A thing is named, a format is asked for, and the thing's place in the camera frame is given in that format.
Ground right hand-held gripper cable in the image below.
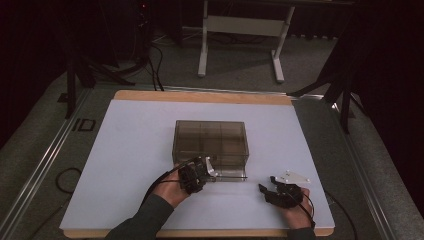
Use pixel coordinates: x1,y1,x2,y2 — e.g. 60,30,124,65
289,190,316,229

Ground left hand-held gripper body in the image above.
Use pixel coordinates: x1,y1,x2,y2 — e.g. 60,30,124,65
178,156,218,195

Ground black tripod stand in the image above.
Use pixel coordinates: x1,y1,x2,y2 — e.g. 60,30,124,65
64,49,137,120
287,33,368,135

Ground white desk frame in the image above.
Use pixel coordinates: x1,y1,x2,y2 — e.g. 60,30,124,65
197,0,296,84

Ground black floor cables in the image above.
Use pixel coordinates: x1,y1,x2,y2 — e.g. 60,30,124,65
145,42,166,92

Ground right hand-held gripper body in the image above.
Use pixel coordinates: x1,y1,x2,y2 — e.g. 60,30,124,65
274,170,311,210

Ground aluminium floor rail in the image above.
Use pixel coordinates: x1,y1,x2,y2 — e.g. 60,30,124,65
0,87,94,236
328,99,398,240

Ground person's left hand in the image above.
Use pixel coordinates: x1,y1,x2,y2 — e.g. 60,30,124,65
151,164,192,209

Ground clear brown drawer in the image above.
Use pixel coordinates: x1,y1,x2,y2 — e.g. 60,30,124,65
213,166,249,183

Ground black looped floor cable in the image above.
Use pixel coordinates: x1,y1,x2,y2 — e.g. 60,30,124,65
28,167,83,240

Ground dark equipment rack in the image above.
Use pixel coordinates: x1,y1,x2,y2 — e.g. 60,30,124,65
132,0,155,69

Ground person's right hand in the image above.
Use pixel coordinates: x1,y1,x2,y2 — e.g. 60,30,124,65
281,188,315,231

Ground white table mat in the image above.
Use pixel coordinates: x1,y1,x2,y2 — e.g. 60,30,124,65
59,99,336,231

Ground clear brown drawer box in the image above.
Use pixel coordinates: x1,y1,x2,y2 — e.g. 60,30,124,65
171,119,250,178

